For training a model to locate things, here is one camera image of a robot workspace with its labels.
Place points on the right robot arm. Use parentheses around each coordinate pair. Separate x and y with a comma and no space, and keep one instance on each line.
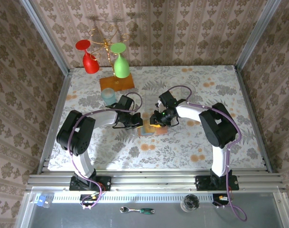
(218,133)

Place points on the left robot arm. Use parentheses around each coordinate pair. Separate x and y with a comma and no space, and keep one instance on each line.
(73,135)

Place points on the floral print tablecloth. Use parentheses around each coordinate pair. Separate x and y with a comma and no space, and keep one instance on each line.
(158,152)

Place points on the frosted blue tumbler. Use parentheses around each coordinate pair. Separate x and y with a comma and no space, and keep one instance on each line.
(108,96)

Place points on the clear drinking glass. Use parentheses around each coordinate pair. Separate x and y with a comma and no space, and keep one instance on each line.
(192,88)

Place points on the gold glass rack wooden base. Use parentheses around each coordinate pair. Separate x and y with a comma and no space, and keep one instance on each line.
(111,84)

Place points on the green wine glass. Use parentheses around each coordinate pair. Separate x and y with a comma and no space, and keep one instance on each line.
(121,67)

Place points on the red wine glass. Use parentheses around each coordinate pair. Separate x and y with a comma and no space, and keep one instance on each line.
(89,64)

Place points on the clear glass jar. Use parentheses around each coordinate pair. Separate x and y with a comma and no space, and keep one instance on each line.
(189,203)

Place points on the black connector block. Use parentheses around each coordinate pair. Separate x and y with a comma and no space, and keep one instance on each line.
(217,202)
(87,197)

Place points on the blue white plastic connector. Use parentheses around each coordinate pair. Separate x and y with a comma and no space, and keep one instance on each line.
(42,201)

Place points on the aluminium front rail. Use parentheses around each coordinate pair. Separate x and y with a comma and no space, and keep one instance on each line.
(158,180)

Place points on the aluminium side rail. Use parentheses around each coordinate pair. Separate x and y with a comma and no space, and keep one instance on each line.
(61,95)
(249,107)

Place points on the aluminium frame post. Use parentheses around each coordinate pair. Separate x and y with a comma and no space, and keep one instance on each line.
(45,35)
(252,35)

